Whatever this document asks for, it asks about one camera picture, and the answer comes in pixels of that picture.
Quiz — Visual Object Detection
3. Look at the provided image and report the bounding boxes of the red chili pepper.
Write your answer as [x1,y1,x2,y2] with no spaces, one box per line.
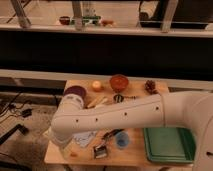
[70,152,78,157]

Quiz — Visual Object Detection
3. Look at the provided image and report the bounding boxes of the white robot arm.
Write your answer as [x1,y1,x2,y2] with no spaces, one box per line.
[48,91,213,171]

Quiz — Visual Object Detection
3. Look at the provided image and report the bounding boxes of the blue plastic cup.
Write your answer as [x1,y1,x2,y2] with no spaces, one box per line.
[115,132,130,149]

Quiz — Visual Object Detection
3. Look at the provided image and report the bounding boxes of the metal measuring cup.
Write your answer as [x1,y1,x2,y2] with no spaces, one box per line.
[113,94,136,103]

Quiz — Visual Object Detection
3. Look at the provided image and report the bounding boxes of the light blue cloth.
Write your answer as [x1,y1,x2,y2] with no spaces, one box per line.
[73,131,97,148]

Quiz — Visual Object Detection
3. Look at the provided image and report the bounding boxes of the black stand leg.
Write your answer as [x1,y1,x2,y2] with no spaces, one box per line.
[0,124,29,145]

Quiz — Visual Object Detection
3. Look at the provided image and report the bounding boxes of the wooden table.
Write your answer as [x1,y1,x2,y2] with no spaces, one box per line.
[44,80,192,170]

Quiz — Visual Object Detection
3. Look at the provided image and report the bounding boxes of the purple bowl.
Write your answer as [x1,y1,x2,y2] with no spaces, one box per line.
[64,85,86,99]

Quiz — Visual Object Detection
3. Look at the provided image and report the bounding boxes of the beige wooden stick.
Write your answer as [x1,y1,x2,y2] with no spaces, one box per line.
[87,96,108,109]

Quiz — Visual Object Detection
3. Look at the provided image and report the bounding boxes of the yellow round fruit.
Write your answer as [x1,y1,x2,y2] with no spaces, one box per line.
[92,81,102,92]

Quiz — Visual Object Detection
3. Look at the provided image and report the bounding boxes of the orange bowl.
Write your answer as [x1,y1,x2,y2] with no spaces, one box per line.
[110,74,129,92]

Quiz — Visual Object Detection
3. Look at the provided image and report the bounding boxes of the green plastic tray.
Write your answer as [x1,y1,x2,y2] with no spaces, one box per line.
[143,128,196,164]

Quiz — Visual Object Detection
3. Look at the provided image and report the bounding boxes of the dark red background bowl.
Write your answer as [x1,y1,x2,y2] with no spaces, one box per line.
[59,16,70,25]

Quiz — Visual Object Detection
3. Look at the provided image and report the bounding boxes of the green background object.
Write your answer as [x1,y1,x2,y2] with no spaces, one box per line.
[69,15,102,27]

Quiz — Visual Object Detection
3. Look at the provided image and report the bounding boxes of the orange background object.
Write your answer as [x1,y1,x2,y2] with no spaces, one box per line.
[101,20,114,27]

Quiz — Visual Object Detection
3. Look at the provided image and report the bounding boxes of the black handled brush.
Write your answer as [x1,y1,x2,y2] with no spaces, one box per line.
[93,129,121,159]

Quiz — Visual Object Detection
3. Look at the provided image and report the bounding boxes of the black cables on floor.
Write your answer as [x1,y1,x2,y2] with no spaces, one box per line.
[0,91,33,118]

